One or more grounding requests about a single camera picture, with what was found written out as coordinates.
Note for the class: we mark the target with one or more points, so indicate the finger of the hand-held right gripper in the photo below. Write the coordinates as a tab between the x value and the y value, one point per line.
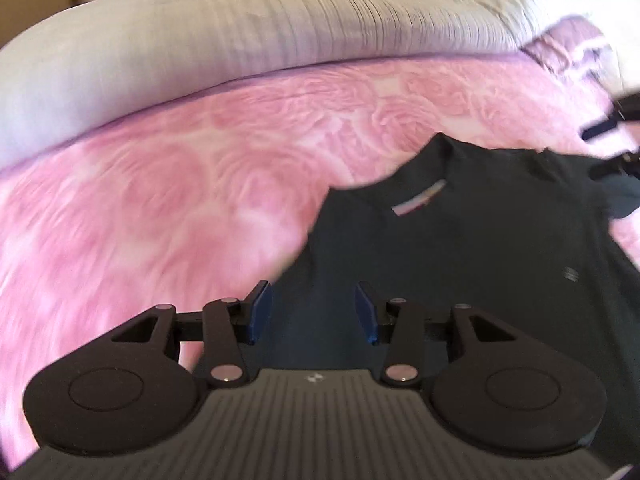
607	126
612	167

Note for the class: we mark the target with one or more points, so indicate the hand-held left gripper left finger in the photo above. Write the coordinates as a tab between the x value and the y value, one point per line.
261	311

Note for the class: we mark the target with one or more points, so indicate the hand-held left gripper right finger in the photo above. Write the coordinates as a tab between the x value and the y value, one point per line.
365	316

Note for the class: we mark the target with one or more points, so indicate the pale striped quilt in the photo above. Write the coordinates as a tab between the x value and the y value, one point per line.
200	35

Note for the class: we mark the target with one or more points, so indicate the dark green t-shirt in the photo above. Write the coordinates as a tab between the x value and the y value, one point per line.
475	260

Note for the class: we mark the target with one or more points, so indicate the pink ruffled pillow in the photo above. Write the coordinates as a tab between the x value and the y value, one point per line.
570	60

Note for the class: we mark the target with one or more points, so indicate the pink floral blanket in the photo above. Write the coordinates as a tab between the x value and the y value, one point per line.
150	210

